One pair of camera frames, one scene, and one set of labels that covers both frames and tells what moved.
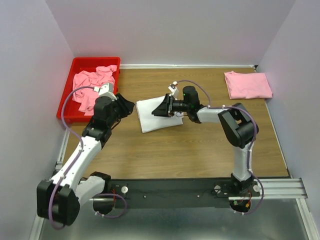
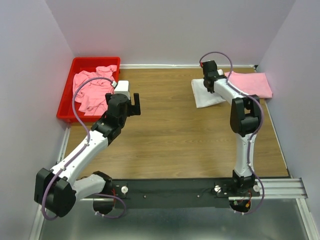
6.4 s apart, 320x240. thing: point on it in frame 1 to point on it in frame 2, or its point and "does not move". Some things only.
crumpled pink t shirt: [86, 97] does not move
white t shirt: [149, 122] to [202, 97]
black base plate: [180, 193] does not move
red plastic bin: [71, 112] does not move
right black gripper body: [170, 105] to [208, 85]
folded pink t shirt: [241, 85] does not move
